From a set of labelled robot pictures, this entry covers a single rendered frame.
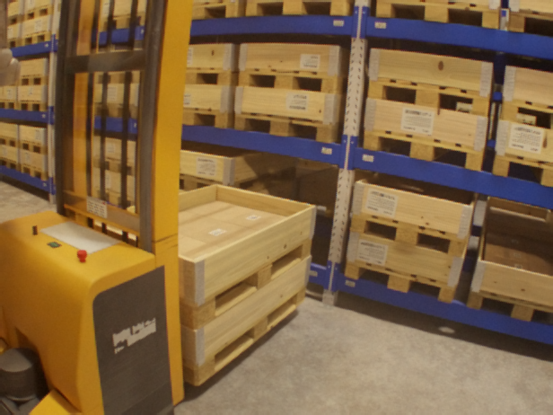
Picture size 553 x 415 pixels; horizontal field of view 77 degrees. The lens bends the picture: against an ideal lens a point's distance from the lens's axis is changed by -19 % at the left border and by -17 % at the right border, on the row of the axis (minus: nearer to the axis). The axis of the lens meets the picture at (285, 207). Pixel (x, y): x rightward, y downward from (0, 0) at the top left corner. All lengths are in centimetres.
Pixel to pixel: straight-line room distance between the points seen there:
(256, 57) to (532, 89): 195
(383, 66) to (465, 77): 54
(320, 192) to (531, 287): 245
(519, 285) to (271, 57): 233
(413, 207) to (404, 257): 35
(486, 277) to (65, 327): 239
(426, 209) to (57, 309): 215
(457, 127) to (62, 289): 228
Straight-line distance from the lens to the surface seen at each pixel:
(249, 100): 318
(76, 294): 143
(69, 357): 152
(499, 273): 280
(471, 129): 265
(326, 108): 287
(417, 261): 282
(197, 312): 186
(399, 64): 275
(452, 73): 268
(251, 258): 213
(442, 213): 269
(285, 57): 305
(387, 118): 274
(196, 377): 208
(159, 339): 174
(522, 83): 267
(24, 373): 180
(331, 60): 288
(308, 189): 439
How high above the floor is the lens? 149
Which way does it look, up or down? 15 degrees down
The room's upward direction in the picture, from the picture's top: 5 degrees clockwise
